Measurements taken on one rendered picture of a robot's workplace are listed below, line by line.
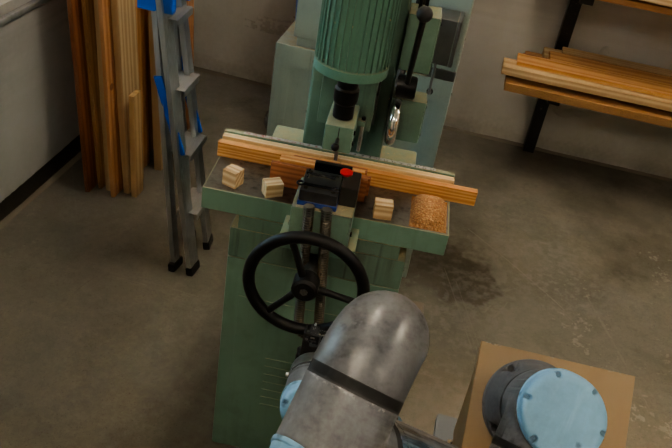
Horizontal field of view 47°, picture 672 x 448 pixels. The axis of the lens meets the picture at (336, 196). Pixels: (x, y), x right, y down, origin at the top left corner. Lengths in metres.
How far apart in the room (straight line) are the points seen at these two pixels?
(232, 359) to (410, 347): 1.34
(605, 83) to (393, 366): 3.05
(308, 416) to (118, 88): 2.49
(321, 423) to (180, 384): 1.77
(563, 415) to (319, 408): 0.61
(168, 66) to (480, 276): 1.55
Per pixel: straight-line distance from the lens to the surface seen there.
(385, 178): 1.93
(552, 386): 1.37
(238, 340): 2.13
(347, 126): 1.84
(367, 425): 0.86
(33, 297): 2.94
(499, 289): 3.24
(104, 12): 3.08
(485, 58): 4.22
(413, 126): 2.04
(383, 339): 0.86
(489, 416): 1.58
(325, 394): 0.85
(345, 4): 1.69
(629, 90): 3.83
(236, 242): 1.92
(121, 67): 3.18
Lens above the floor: 1.91
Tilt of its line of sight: 32 degrees down
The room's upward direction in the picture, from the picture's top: 10 degrees clockwise
